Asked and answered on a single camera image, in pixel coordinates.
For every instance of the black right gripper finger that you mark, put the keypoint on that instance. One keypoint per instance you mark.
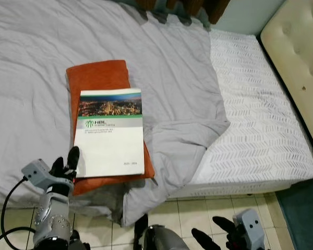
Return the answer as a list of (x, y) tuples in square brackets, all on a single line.
[(224, 226), (207, 242)]

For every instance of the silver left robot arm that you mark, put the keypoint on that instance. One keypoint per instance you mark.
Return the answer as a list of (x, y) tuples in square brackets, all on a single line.
[(53, 216)]

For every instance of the HBL lighting catalogue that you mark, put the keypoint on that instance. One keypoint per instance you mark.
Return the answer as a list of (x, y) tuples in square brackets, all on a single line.
[(109, 148)]

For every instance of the grey robot right leg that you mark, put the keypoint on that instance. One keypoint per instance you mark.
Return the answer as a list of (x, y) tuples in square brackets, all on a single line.
[(167, 238)]

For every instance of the grey robot leg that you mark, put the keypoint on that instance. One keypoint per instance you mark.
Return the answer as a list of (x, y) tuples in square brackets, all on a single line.
[(167, 238), (78, 242)]

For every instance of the grey robot left leg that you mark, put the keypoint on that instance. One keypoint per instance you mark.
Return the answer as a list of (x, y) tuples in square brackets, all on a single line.
[(78, 242)]

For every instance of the teal rug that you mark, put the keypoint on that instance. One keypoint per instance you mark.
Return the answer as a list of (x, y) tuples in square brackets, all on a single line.
[(305, 219)]

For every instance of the orange cushion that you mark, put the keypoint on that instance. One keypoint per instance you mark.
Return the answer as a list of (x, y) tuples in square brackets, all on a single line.
[(96, 75)]

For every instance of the white patterned bed sheet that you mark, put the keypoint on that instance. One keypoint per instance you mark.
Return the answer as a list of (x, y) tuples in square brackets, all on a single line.
[(250, 120)]

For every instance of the grey duvet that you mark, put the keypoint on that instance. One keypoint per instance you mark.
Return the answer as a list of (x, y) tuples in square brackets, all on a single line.
[(36, 36)]

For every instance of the cream tufted headboard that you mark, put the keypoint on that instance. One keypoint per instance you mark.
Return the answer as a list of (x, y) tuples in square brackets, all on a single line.
[(297, 47)]

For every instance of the brown curtain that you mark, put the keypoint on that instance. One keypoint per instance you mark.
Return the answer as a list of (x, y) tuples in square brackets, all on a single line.
[(193, 6)]

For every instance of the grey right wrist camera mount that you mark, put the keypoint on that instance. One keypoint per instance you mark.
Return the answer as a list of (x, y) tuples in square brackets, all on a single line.
[(251, 229)]

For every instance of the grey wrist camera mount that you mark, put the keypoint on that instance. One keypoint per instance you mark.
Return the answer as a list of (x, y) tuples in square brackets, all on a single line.
[(36, 171), (251, 229)]

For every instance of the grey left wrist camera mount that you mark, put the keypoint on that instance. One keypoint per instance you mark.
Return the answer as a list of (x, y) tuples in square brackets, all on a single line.
[(36, 171)]

